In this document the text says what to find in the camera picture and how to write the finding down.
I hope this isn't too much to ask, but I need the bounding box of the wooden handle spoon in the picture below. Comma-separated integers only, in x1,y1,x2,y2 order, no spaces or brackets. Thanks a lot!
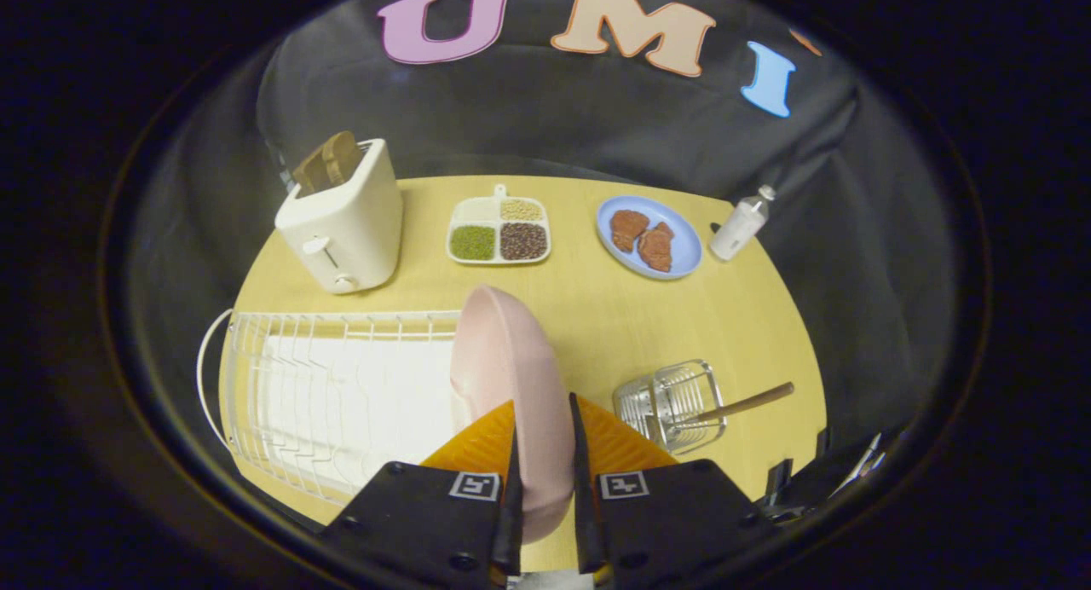
652,382,795,437

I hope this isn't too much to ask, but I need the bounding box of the pink plate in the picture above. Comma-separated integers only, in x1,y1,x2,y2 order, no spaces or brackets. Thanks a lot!
449,285,576,545

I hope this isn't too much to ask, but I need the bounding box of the white plastic bottle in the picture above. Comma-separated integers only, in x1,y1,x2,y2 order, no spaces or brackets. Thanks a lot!
709,185,776,262

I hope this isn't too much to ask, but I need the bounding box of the silver wire basket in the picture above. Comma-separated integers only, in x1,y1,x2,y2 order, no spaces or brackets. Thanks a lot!
613,359,728,454

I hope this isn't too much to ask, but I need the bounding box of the blue plate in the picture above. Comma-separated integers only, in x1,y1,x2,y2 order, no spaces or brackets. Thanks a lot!
596,195,703,281

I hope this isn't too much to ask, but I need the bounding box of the black backdrop cloth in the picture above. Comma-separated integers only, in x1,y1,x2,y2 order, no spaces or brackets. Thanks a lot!
128,0,960,454

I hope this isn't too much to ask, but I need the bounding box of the white wire dish rack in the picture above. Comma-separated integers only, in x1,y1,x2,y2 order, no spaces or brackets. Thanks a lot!
197,308,471,508

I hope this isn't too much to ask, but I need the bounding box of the white divided grain tray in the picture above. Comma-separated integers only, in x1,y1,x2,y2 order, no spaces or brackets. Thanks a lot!
447,184,552,266

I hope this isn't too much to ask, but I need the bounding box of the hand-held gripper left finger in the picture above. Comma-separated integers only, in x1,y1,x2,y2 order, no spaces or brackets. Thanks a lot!
320,400,524,589

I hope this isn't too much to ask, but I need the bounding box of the brown meat patty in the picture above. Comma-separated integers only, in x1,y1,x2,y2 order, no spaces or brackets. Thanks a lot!
638,222,676,274
609,209,650,253

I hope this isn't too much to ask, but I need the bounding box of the cream toaster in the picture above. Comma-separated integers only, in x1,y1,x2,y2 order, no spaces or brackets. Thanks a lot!
274,138,404,296

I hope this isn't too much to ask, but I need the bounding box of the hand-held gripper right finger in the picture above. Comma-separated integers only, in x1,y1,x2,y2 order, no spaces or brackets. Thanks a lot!
569,392,775,589

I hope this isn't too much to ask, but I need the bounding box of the brown toast slice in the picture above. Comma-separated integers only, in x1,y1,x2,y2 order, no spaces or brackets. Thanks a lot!
292,130,362,194

